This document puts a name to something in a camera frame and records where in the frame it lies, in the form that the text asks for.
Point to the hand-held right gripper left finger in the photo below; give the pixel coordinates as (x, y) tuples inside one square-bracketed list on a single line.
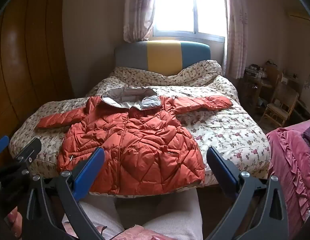
[(91, 170)]

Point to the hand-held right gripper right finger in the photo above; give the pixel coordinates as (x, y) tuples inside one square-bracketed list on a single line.
[(221, 171)]

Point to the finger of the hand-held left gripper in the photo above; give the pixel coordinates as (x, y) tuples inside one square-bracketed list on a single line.
[(28, 148), (1, 143)]

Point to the orange puffer jacket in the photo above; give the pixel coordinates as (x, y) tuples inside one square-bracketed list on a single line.
[(135, 142)]

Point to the person's left hand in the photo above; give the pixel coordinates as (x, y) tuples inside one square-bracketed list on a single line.
[(16, 222)]

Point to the floral quilt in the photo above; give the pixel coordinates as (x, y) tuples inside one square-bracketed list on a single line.
[(220, 130)]

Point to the person's legs in white pants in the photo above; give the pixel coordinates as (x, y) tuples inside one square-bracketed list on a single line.
[(170, 212)]

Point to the pink ruffled blanket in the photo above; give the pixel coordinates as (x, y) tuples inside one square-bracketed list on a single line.
[(290, 160)]

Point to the pink floral garment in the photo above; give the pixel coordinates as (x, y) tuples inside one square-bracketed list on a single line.
[(135, 233)]

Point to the rattan chair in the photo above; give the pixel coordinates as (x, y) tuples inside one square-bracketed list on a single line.
[(280, 105)]

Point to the brown wooden wardrobe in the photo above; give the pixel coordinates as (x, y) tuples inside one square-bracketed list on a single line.
[(24, 55)]

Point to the purple pillow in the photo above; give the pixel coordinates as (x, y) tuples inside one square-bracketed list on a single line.
[(309, 136)]

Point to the cluttered wooden desk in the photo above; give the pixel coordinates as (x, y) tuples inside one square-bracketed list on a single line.
[(260, 82)]

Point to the blue yellow bed headboard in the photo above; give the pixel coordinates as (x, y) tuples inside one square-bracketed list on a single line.
[(165, 57)]

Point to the window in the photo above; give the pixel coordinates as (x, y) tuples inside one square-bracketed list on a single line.
[(207, 10)]

